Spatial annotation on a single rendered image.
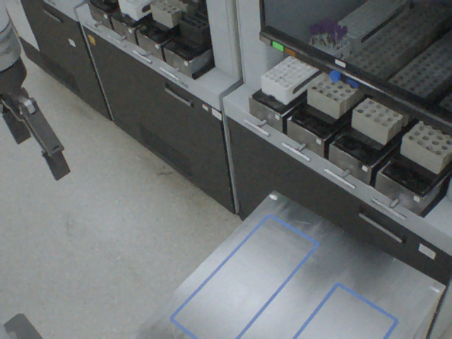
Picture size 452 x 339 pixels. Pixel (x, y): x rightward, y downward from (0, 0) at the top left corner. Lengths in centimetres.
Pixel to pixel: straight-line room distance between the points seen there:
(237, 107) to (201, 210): 79
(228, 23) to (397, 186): 70
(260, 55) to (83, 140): 142
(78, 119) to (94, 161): 34
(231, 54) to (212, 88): 13
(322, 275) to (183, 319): 31
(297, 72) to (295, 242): 57
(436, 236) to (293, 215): 37
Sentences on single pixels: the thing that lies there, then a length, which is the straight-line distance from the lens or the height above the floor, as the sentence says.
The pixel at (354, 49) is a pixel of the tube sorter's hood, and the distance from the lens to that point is 139.
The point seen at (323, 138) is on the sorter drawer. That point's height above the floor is 80.
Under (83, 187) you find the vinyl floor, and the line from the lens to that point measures 265.
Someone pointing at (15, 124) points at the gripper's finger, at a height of 123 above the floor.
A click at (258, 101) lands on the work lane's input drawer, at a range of 165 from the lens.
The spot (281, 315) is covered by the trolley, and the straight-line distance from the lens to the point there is 119.
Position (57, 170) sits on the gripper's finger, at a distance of 99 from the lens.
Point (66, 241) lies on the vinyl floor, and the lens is 248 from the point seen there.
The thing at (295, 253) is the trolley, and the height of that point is 82.
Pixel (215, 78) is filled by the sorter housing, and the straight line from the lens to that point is 186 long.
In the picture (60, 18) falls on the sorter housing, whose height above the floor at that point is 62.
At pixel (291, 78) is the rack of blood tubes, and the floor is 86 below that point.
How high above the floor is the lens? 188
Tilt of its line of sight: 47 degrees down
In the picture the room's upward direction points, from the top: 8 degrees counter-clockwise
